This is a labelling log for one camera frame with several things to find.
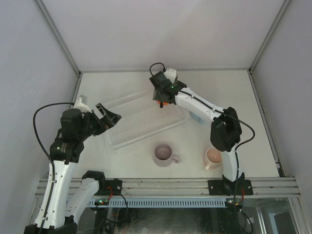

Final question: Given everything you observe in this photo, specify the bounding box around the light blue mug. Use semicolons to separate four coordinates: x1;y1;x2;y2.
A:
190;112;205;124

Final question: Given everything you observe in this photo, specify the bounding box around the blue slotted cable duct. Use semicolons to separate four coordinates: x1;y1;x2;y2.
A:
87;197;227;208

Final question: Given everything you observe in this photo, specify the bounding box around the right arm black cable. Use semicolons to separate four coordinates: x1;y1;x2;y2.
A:
149;62;256;210

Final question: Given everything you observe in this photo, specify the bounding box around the pink mug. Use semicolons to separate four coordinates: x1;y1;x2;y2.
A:
203;147;222;171

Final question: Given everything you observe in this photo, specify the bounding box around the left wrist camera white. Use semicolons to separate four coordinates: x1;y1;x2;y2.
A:
73;95;92;113

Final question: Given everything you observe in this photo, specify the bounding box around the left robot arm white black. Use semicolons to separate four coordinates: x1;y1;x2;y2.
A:
24;97;121;234

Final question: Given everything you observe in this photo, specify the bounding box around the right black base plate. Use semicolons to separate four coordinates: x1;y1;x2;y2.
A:
208;179;254;196

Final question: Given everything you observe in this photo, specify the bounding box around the lilac mug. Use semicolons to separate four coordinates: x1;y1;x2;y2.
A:
153;143;180;167

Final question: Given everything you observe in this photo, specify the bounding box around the white wire dish rack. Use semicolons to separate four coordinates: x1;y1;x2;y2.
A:
102;88;187;152

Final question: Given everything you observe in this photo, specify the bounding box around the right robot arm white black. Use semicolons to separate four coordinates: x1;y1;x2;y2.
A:
149;70;245;183

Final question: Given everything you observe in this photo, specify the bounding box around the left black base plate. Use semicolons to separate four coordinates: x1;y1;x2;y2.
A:
104;178;122;195

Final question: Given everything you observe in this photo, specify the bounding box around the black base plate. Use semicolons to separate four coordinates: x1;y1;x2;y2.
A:
104;178;122;195
208;179;254;196

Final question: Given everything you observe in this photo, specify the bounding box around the orange mug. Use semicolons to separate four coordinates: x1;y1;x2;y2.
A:
157;101;169;108

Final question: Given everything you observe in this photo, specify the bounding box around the aluminium front frame rail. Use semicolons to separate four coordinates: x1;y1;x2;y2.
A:
34;177;302;198

